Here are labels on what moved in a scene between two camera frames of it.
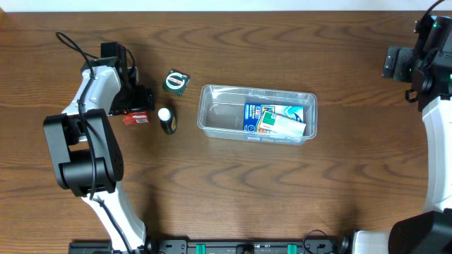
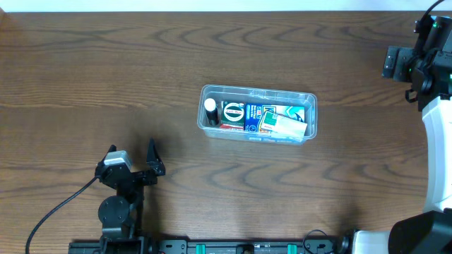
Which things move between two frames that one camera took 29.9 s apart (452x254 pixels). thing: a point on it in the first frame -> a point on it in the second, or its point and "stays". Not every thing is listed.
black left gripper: (143, 100) -> (135, 177)
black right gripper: (394, 63) stays
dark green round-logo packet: (176, 82) -> (233, 115)
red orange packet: (137, 117) -> (232, 115)
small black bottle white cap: (167, 121) -> (212, 113)
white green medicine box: (281, 124) stays
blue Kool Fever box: (253, 113) stays
